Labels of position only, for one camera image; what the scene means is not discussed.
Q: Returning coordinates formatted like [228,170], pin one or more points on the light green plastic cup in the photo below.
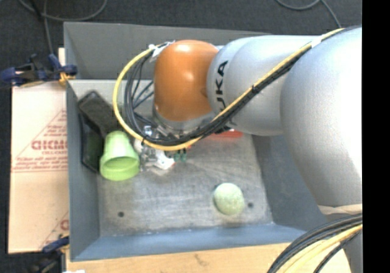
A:
[119,159]

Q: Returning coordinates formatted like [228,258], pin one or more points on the grey metal bin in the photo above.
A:
[182,192]

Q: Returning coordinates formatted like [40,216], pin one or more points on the dark green flat block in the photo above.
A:
[99,110]

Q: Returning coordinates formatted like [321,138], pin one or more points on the red flat block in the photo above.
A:
[233,134]

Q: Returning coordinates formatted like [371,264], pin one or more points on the pale green ball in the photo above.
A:
[229,199]

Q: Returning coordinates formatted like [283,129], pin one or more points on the brown cardboard board red print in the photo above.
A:
[36,192]

